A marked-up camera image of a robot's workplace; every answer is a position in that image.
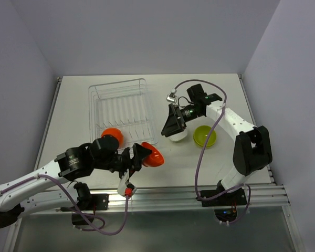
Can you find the orange bowl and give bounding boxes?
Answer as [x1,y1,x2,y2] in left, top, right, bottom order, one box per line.
[101,128,124,147]
[141,142,165,167]

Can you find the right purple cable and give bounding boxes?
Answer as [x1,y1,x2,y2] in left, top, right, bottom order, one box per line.
[172,79,251,224]

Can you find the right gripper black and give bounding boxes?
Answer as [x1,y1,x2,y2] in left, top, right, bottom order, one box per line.
[161,103,203,137]

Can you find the wire dish rack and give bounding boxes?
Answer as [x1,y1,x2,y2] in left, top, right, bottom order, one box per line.
[88,78,158,150]

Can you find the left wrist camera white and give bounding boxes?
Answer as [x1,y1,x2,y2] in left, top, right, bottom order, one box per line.
[117,172,137,198]

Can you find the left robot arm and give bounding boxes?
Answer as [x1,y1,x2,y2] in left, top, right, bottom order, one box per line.
[0,135,154,229]

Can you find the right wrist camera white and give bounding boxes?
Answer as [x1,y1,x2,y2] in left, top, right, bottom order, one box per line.
[166,89,178,104]

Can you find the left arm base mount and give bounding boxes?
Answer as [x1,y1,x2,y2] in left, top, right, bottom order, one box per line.
[77,194,109,211]

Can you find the white square bowl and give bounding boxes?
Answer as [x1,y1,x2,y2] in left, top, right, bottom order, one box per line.
[168,129,188,142]

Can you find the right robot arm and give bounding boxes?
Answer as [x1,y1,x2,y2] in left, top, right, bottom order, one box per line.
[161,80,272,205]

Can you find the black box under rail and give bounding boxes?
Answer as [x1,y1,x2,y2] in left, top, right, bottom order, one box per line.
[71,213,94,226]

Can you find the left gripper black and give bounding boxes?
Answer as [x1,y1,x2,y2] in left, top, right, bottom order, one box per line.
[93,143,152,183]

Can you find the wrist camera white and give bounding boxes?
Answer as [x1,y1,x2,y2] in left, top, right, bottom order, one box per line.
[166,89,178,104]
[117,172,137,198]

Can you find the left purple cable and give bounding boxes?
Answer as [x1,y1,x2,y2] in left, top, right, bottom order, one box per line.
[0,174,131,236]

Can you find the green bowl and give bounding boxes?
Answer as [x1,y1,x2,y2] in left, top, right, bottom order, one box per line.
[193,125,217,148]

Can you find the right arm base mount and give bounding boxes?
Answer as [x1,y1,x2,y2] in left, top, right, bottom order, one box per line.
[197,188,247,207]

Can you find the aluminium rail front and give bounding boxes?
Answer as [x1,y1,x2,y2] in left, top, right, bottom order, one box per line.
[14,183,291,215]

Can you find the purple cable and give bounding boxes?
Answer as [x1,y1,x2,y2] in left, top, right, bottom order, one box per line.
[172,79,251,224]
[0,174,131,236]

